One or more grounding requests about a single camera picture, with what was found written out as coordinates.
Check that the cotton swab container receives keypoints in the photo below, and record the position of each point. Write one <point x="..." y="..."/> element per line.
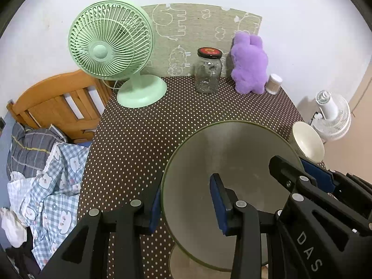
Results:
<point x="274" y="84"/>

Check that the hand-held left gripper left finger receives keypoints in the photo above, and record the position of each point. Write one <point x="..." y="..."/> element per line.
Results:
<point x="155" y="209"/>

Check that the green printed wall mat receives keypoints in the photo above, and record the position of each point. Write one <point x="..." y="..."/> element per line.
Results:
<point x="197" y="26"/>

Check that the glass jar with lid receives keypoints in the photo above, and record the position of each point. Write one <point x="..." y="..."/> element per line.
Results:
<point x="207" y="75"/>

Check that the blue checked bear blanket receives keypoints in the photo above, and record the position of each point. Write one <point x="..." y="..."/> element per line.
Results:
<point x="58" y="194"/>

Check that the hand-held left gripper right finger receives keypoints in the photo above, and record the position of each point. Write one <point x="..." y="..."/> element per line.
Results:
<point x="218" y="203"/>

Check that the green desk fan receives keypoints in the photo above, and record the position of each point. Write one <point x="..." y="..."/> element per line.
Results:
<point x="101" y="49"/>

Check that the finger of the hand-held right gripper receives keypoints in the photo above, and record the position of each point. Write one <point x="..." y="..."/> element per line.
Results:
<point x="293" y="177"/>
<point x="319" y="177"/>

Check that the dark cloth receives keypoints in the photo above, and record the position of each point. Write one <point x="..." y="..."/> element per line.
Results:
<point x="23" y="264"/>

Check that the white desk fan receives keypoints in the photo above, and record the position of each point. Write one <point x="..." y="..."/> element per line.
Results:
<point x="334" y="116"/>

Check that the grey floral ceramic bowl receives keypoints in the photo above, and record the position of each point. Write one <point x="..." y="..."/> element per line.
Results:
<point x="247" y="151"/>
<point x="308" y="142"/>
<point x="180" y="264"/>

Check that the grey plaid blanket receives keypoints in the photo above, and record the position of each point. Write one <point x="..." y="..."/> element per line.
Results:
<point x="32" y="148"/>

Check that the purple plush toy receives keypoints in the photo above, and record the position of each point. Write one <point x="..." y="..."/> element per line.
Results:
<point x="250" y="64"/>

